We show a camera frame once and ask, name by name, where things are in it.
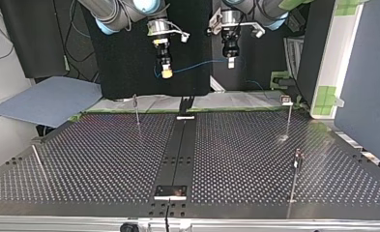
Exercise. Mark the grey board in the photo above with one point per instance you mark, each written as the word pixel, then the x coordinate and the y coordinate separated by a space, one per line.
pixel 49 100

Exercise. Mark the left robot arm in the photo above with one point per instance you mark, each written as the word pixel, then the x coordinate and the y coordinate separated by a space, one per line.
pixel 261 9

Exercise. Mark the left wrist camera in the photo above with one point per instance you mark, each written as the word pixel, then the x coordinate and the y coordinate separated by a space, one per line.
pixel 257 31

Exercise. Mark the black cabinet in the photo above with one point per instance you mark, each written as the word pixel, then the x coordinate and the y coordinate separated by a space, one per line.
pixel 33 38

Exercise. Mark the connector holder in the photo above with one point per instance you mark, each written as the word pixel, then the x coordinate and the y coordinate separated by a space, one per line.
pixel 186 104

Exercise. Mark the black panel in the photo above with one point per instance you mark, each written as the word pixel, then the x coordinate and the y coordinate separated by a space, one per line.
pixel 126 64

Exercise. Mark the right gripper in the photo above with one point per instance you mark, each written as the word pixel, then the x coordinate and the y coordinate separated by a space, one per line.
pixel 162 51

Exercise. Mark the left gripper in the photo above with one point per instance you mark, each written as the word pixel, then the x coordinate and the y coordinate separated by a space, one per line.
pixel 230 45

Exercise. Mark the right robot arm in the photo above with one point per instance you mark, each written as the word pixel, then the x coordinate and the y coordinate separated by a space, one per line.
pixel 120 13

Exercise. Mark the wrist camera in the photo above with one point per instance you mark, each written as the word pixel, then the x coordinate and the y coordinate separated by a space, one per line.
pixel 257 31
pixel 184 36

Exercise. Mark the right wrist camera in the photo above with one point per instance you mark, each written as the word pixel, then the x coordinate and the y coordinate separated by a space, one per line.
pixel 184 36

